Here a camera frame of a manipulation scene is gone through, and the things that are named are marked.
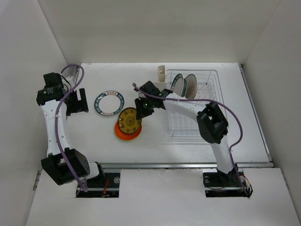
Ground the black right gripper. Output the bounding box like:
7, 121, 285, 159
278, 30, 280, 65
135, 96, 154, 120

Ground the yellow brown patterned plate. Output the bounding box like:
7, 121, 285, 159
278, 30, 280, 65
117, 107, 142, 135

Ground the orange plastic plate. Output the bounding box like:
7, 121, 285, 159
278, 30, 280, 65
114, 122, 142, 141

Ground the small teal rimmed plate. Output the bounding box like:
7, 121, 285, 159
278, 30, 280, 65
94, 90, 125, 117

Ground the large teal rimmed white plate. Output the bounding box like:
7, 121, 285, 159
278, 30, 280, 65
171, 73, 187, 97

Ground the orange sunburst pattern plate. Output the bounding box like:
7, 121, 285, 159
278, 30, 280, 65
182, 74, 198, 99

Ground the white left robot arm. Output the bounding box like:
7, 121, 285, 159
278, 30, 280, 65
36, 73, 105, 188

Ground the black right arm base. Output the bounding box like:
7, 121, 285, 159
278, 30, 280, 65
203, 169, 253, 198

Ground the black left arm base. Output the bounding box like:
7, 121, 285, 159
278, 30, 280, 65
75, 170, 120, 198

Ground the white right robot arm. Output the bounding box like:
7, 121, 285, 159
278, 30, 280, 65
133, 81, 239, 186

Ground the beige cutlery holder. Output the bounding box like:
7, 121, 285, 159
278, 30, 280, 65
157, 65, 166, 89

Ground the white foam front board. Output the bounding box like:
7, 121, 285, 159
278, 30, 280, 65
27, 168, 300, 226

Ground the white wire dish rack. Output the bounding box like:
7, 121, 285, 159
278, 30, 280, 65
166, 69, 224, 140

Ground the aluminium side rail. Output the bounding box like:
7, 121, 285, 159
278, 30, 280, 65
238, 64, 274, 165

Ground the aluminium front rail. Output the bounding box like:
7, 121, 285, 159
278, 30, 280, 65
99, 161, 274, 169

